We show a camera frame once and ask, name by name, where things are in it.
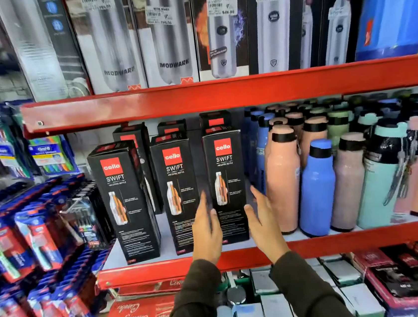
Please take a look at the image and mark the person's left hand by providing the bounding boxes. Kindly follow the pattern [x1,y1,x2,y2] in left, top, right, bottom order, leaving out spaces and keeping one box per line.
[185,190,226,268]

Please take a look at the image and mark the person's right hand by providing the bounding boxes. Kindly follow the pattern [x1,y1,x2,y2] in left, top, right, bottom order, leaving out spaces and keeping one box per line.
[241,182,292,267]

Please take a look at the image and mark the black Cello box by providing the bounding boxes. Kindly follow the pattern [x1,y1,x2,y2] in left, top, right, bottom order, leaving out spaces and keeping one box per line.
[85,137,164,269]
[149,130,207,257]
[201,123,253,246]

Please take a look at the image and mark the row black Cello boxes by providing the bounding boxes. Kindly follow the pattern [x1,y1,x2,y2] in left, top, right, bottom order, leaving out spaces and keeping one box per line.
[111,109,242,218]

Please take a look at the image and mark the red metal shelf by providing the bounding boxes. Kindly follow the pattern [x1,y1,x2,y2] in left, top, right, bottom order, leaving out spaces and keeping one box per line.
[19,54,418,296]

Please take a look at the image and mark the person's right forearm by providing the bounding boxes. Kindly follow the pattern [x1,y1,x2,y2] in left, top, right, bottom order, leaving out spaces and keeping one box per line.
[267,244,363,317]

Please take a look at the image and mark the person's left forearm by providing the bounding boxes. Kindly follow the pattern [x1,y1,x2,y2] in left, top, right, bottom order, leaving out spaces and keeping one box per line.
[153,257,227,317]

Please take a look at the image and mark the white steel bottle box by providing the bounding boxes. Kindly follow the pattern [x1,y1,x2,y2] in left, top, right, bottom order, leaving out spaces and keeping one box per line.
[130,0,200,89]
[63,0,148,98]

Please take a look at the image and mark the grey black flask box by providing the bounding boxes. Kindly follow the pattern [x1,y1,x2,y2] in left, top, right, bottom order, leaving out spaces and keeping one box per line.
[0,0,93,106]

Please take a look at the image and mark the group of coloured bottles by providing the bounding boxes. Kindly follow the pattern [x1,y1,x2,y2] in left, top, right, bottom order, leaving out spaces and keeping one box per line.
[237,87,418,245]

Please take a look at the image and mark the flat red carton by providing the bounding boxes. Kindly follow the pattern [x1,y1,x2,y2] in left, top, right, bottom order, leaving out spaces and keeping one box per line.
[110,278,187,300]

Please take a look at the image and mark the group of white green boxes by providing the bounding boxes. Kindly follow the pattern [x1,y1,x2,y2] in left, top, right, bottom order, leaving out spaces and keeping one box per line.
[229,251,387,317]

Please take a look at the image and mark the stack of black toothbrush packs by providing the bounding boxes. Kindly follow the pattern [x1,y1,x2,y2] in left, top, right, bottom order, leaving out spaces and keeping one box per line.
[57,179,116,255]

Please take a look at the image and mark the group of red blue toothbrush packs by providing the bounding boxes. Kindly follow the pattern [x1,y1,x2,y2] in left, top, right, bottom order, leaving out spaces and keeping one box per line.
[0,170,124,317]

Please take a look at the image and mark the colourful toothbrush multipack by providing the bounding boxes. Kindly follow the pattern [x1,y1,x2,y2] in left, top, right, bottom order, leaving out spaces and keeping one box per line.
[28,133,80,179]

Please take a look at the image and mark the blue toothbrush multipack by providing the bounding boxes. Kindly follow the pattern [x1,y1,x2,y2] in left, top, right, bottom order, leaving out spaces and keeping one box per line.
[0,102,33,183]

